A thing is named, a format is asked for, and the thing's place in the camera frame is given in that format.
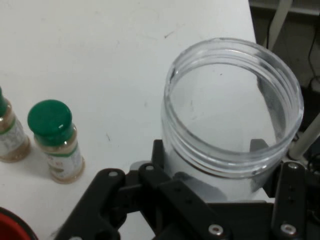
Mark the black granules heap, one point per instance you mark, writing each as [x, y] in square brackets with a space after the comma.
[192, 182]

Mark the red bowl black rim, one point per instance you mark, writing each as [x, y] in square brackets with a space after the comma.
[10, 227]

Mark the white table leg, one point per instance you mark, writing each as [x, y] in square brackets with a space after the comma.
[278, 22]
[306, 137]

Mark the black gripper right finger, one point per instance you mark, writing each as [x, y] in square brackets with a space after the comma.
[288, 200]

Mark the green cap spice bottle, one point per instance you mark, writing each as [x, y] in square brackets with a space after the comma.
[50, 120]
[10, 140]

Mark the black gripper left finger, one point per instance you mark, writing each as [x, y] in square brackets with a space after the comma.
[140, 205]

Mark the clear plastic jar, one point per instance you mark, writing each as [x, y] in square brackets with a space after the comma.
[225, 160]

